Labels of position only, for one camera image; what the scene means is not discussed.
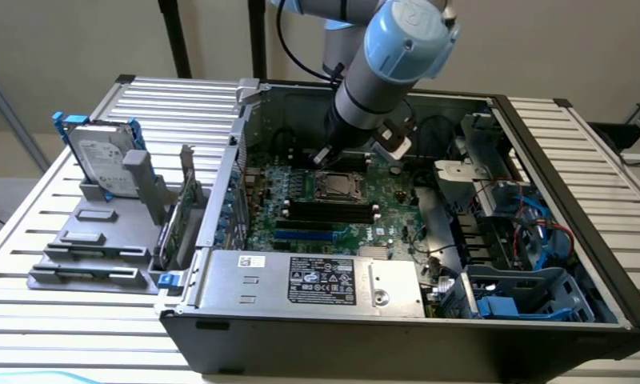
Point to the green graphics card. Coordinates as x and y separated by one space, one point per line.
185 208

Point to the silver power supply unit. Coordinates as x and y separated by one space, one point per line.
310 282

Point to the blue grey plastic disk bay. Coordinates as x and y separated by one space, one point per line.
534 292

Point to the grey square cpu chip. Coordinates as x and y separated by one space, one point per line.
321 157

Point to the silver hard disk drive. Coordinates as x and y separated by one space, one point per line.
103 160

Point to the small silver chipset heatsink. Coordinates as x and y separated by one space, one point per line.
377 252

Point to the black expansion slot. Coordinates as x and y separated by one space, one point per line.
303 225

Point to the grey case corner clamp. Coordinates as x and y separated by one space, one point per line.
247 91

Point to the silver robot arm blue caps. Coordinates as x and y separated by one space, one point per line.
385 60

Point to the grey plastic parts rack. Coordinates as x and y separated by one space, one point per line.
107 240

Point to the silver metal drive cage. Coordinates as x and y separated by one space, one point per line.
481 168

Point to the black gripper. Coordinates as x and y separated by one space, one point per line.
350 136

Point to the white black wrist camera box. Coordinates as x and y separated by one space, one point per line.
394 141

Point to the black ram slot bank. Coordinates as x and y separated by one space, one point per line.
329 210
355 161

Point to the black metal post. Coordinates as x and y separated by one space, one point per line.
175 36
258 38

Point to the black open pc case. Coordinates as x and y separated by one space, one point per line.
406 348

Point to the green motherboard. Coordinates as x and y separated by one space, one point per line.
299 192

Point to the teal sheet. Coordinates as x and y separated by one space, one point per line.
27 377

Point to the blue case latch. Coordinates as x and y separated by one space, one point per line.
171 280

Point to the metal cpu socket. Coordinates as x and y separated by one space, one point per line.
339 185

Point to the blue hard disk caddy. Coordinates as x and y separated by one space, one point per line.
139 136

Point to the blue expansion slot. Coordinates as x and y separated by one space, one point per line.
305 235

